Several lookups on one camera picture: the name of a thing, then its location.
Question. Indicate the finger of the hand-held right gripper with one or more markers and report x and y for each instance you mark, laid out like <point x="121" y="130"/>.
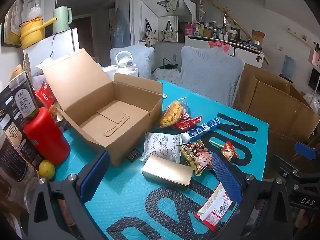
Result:
<point x="282" y="165"/>
<point x="303" y="151"/>

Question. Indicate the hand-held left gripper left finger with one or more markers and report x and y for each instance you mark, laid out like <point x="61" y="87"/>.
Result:
<point x="96" y="175"/>

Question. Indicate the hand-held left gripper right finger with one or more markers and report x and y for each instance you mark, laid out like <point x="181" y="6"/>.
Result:
<point x="226" y="177"/>

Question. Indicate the red cartoon figure snack packet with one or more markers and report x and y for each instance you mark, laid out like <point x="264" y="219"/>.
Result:
<point x="228" y="151"/>

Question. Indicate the brown gold snack packet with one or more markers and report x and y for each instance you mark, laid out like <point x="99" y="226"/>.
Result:
<point x="197" y="157"/>

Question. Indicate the red white snack packet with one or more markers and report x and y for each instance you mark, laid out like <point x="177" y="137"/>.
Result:
<point x="212" y="211"/>

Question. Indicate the blue white biscuit tube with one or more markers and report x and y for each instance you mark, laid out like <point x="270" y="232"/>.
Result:
<point x="200" y="130"/>

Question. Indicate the gold rectangular box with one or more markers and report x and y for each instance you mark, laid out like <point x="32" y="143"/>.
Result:
<point x="165" y="171"/>

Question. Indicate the long red snack packet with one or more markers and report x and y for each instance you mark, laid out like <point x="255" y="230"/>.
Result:
<point x="187" y="123"/>

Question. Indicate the white bread packet with drawings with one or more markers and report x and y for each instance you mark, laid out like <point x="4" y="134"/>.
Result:
<point x="160" y="146"/>

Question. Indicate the yellow noodle snack bag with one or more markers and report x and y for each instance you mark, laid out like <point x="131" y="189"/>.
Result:
<point x="171" y="115"/>

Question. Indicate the small yellow stick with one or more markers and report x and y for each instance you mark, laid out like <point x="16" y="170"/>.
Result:
<point x="215" y="144"/>

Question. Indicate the yellow lemon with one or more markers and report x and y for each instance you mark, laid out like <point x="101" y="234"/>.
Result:
<point x="46" y="169"/>

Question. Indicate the large brown cardboard box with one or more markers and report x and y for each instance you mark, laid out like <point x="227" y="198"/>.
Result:
<point x="275" y="105"/>

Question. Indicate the red plastic bottle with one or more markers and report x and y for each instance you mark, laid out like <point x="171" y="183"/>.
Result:
<point x="46" y="135"/>

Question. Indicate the teal printed bubble mat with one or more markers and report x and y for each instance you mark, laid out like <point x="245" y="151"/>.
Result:
<point x="225" y="110"/>

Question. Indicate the clear glass jar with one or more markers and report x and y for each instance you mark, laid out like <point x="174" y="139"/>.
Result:
<point x="30" y="190"/>

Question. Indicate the dark monitor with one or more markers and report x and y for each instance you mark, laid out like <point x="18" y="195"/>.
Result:
<point x="315" y="80"/>

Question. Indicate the blue water jug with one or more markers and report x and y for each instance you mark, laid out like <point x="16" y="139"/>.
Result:
<point x="288" y="66"/>

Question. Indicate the black printed package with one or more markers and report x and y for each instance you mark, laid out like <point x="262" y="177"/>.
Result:
<point x="12" y="152"/>

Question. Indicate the red gift box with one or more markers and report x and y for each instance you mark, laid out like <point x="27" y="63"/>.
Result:
<point x="45" y="95"/>

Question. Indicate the pink hanging bag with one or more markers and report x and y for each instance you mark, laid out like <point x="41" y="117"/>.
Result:
<point x="314" y="56"/>

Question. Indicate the grey covered chair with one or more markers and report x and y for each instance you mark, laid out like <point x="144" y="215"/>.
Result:
<point x="210" y="75"/>
<point x="142" y="57"/>

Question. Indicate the white flat box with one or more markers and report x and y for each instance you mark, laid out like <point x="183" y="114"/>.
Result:
<point x="108" y="71"/>

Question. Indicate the dark jar with label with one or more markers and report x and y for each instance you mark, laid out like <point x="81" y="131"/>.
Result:
<point x="22" y="100"/>

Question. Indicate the floral cloth bag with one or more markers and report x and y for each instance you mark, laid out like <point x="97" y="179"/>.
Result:
<point x="165" y="75"/>

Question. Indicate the white paper sheet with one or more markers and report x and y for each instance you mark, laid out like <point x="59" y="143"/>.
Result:
<point x="47" y="63"/>

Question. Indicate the small open cardboard box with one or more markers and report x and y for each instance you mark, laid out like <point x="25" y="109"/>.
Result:
<point x="257" y="37"/>

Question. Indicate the dark green bag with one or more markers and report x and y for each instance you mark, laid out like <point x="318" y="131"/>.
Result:
<point x="170" y="66"/>

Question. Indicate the round woven mat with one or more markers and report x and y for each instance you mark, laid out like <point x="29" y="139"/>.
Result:
<point x="26" y="65"/>

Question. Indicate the pink bow decoration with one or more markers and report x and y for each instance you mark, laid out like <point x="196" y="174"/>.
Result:
<point x="220" y="46"/>

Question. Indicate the white fridge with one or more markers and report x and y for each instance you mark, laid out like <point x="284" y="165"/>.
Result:
<point x="62" y="45"/>

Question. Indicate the white cabinet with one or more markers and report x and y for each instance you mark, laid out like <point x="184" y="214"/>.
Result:
<point x="200" y="42"/>

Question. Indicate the dark wooden door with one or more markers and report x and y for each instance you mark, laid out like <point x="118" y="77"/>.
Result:
<point x="83" y="32"/>

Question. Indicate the group of bottles and jars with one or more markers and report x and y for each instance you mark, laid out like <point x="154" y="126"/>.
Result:
<point x="212" y="31"/>

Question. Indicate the beige tote bag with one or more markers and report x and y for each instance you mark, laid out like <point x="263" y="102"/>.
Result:
<point x="168" y="33"/>
<point x="151" y="36"/>

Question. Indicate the yellow enamel pot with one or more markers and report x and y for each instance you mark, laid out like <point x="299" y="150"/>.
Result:
<point x="31" y="33"/>

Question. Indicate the light green electric kettle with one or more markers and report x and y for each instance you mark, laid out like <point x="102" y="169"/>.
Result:
<point x="62" y="20"/>

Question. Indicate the clear plastic bag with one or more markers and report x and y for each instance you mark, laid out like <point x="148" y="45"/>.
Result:
<point x="34" y="12"/>

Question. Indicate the gold framed picture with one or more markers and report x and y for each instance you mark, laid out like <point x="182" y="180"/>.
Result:
<point x="12" y="22"/>

